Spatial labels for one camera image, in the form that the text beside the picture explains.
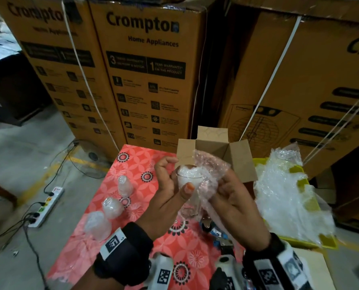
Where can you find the person's left hand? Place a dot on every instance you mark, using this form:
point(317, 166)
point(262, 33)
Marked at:
point(164, 208)

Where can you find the person's right hand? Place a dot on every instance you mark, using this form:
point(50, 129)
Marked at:
point(243, 214)

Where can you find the clear drinking glass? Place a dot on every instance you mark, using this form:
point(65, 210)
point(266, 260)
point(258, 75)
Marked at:
point(126, 185)
point(190, 190)

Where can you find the tape dispenser with tape roll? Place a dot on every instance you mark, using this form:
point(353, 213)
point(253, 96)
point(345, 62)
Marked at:
point(214, 229)

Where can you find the bubble wrap bundle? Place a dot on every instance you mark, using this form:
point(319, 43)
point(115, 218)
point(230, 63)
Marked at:
point(291, 196)

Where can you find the small cardboard box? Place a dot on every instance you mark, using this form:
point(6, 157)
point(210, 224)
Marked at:
point(216, 151)

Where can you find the person's left forearm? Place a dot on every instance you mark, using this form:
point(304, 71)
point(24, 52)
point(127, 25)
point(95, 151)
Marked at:
point(95, 282)

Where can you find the stack of Crompton cartons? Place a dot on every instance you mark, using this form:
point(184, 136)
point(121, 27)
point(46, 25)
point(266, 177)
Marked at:
point(149, 75)

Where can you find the orange floral tablecloth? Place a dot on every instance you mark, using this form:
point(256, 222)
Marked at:
point(185, 250)

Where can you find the black wristband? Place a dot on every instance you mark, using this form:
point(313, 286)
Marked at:
point(276, 265)
point(124, 253)

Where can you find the yellow plastic bin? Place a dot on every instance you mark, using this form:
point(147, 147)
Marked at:
point(324, 241)

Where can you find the white power strip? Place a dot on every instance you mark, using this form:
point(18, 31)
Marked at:
point(46, 206)

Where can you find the pile of white papers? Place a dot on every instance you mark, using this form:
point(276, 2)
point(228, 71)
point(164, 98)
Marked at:
point(1, 46)

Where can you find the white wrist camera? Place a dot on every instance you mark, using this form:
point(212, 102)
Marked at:
point(228, 273)
point(160, 273)

